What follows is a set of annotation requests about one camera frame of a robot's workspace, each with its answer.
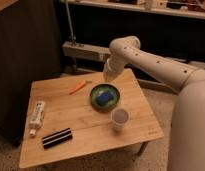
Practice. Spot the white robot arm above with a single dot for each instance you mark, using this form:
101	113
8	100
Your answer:
187	136

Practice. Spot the dark cabinet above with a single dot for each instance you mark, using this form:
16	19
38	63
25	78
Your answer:
30	50

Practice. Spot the wooden folding table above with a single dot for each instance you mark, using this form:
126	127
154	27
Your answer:
92	130

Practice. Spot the metal vertical pole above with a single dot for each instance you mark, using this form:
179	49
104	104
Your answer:
72	36

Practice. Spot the white tube with cap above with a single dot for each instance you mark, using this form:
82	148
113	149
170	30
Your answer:
36	118

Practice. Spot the green bowl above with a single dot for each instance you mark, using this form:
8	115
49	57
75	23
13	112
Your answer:
98	90

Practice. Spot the blue sponge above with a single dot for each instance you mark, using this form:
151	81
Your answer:
104	98

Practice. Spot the white paper cup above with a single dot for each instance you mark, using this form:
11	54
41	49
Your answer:
119	117

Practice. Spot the black striped box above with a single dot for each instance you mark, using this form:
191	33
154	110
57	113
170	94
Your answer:
57	138

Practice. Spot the orange carrot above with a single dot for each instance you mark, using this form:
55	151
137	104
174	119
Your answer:
79	86

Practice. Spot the grey metal beam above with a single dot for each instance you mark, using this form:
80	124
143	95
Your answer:
98	53

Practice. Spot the upper wooden shelf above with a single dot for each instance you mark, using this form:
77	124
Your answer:
147	6

